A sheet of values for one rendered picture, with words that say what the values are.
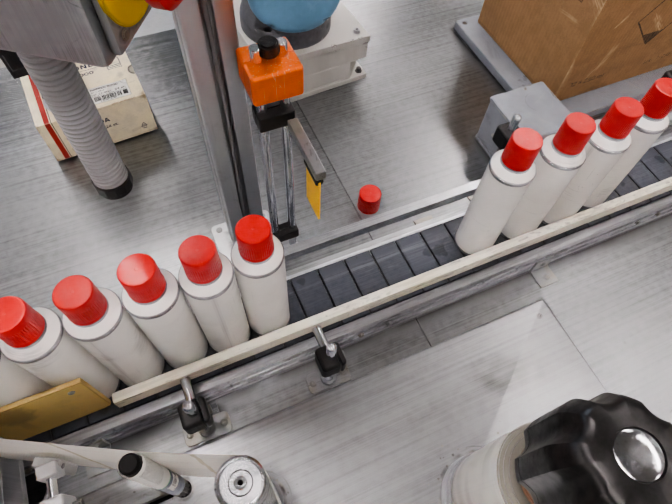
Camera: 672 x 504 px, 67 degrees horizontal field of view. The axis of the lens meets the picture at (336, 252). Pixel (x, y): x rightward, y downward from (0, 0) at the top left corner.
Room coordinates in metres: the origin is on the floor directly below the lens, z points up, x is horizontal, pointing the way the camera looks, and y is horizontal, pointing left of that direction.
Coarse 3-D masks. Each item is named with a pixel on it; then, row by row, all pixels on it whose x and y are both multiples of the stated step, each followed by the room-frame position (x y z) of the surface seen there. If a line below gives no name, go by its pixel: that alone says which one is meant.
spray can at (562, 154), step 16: (576, 112) 0.42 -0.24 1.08; (560, 128) 0.41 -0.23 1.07; (576, 128) 0.40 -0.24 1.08; (592, 128) 0.40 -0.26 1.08; (544, 144) 0.41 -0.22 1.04; (560, 144) 0.40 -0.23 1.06; (576, 144) 0.39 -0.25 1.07; (544, 160) 0.39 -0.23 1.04; (560, 160) 0.39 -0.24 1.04; (576, 160) 0.39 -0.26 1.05; (544, 176) 0.39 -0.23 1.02; (560, 176) 0.38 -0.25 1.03; (528, 192) 0.39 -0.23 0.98; (544, 192) 0.38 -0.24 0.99; (560, 192) 0.39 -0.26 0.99; (528, 208) 0.39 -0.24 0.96; (544, 208) 0.38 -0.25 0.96; (512, 224) 0.39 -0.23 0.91; (528, 224) 0.38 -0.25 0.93
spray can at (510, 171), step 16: (528, 128) 0.39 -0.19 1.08; (512, 144) 0.37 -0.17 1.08; (528, 144) 0.37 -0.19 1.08; (496, 160) 0.38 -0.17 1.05; (512, 160) 0.37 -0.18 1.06; (528, 160) 0.36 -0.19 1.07; (496, 176) 0.36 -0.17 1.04; (512, 176) 0.36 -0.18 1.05; (528, 176) 0.36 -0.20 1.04; (480, 192) 0.37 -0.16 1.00; (496, 192) 0.36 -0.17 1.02; (512, 192) 0.35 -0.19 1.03; (480, 208) 0.36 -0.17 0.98; (496, 208) 0.35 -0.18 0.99; (512, 208) 0.36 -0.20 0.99; (464, 224) 0.37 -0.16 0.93; (480, 224) 0.36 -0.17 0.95; (496, 224) 0.35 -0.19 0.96; (464, 240) 0.36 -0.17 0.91; (480, 240) 0.35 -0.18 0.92
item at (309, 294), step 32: (640, 160) 0.56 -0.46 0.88; (448, 224) 0.40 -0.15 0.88; (544, 224) 0.42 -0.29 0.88; (352, 256) 0.34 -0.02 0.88; (384, 256) 0.34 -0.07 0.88; (416, 256) 0.35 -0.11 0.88; (448, 256) 0.35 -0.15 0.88; (512, 256) 0.36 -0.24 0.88; (288, 288) 0.28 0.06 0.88; (320, 288) 0.29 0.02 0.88; (352, 288) 0.29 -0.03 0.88; (352, 320) 0.25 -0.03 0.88; (192, 384) 0.16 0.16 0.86; (96, 416) 0.11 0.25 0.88
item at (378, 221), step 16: (448, 192) 0.40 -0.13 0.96; (464, 192) 0.40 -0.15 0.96; (400, 208) 0.36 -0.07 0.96; (416, 208) 0.37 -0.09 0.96; (432, 208) 0.38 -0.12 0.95; (352, 224) 0.34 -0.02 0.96; (368, 224) 0.34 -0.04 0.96; (384, 224) 0.35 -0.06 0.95; (304, 240) 0.31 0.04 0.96; (320, 240) 0.31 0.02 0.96; (336, 240) 0.31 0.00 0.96; (288, 256) 0.29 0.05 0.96
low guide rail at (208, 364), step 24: (648, 192) 0.46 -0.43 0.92; (576, 216) 0.41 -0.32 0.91; (600, 216) 0.42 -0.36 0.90; (528, 240) 0.37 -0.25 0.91; (456, 264) 0.32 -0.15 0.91; (480, 264) 0.33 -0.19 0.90; (384, 288) 0.28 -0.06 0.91; (408, 288) 0.28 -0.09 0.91; (336, 312) 0.24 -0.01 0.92; (360, 312) 0.25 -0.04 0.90; (264, 336) 0.20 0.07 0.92; (288, 336) 0.21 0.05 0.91; (216, 360) 0.17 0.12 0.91; (144, 384) 0.14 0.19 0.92; (168, 384) 0.14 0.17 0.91
